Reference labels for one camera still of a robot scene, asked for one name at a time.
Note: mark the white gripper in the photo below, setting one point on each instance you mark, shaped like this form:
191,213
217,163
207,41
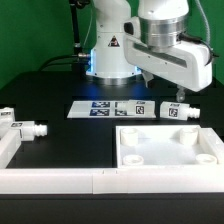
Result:
162,48

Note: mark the white square table top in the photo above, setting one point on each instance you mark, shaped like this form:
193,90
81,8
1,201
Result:
167,145

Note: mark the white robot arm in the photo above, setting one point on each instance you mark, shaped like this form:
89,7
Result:
108,64

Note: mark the white marker sheet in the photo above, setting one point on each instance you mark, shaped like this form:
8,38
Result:
96,109

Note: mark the white U-shaped fence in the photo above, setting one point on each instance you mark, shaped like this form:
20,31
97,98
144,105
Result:
152,179

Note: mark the black vertical pole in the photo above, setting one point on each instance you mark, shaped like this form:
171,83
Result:
77,44

